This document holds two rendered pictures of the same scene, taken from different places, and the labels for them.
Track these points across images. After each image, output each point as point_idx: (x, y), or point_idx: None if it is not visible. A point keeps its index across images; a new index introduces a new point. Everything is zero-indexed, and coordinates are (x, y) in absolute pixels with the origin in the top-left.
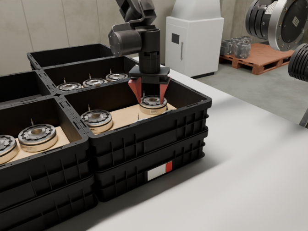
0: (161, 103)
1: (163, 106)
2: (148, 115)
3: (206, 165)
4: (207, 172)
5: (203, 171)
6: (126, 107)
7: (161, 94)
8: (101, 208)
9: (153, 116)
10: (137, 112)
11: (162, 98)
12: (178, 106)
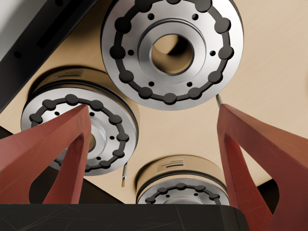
0: (79, 105)
1: (141, 188)
2: (189, 151)
3: (15, 38)
4: (4, 9)
5: (16, 12)
6: (268, 183)
7: (37, 131)
8: None
9: (170, 149)
10: None
11: (49, 120)
12: (102, 200)
